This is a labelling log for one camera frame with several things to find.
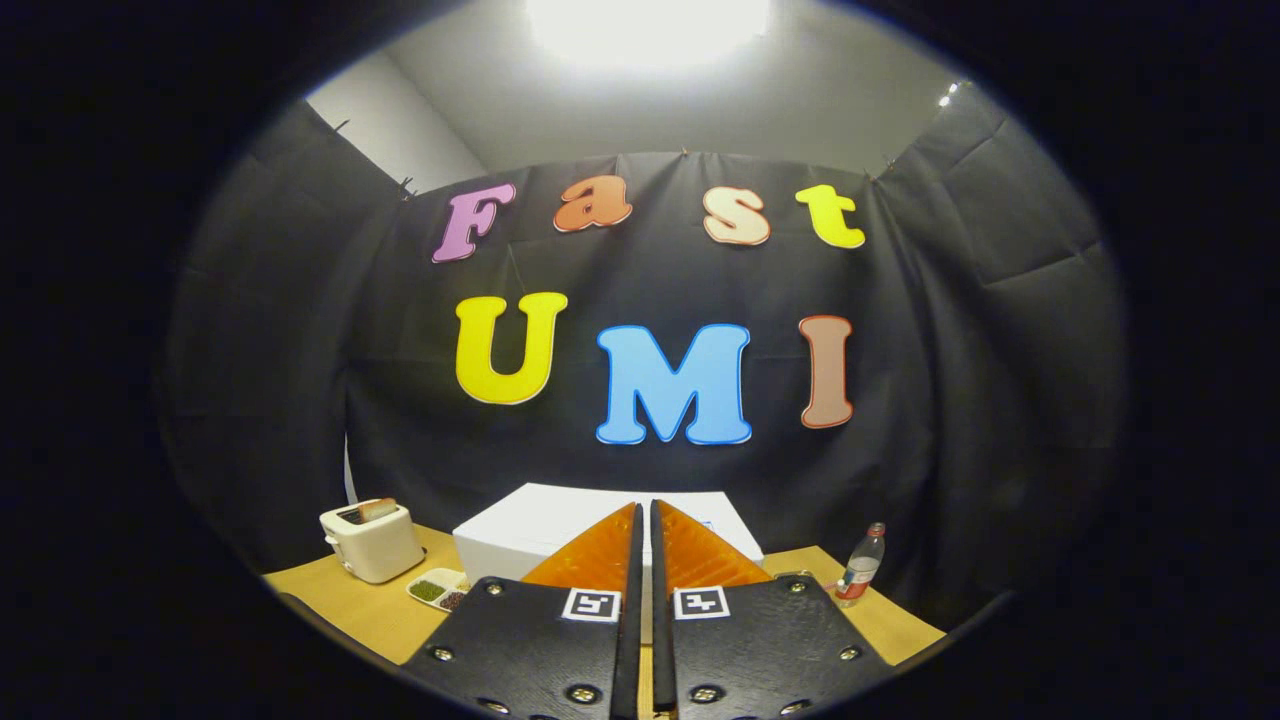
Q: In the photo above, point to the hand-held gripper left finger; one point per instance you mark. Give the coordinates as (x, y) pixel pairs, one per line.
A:
(630, 650)

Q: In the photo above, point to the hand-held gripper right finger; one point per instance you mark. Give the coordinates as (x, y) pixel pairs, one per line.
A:
(662, 650)

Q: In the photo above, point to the white microwave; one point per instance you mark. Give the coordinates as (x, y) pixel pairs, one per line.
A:
(560, 520)

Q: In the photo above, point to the white divided bean dish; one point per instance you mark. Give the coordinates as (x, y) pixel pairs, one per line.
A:
(435, 590)

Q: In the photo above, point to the clear plastic water bottle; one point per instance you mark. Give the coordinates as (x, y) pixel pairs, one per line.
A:
(860, 570)

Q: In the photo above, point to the cream toaster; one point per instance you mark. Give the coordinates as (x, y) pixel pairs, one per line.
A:
(375, 550)

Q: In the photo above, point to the toast bread slice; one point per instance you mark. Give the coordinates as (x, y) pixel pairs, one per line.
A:
(378, 509)

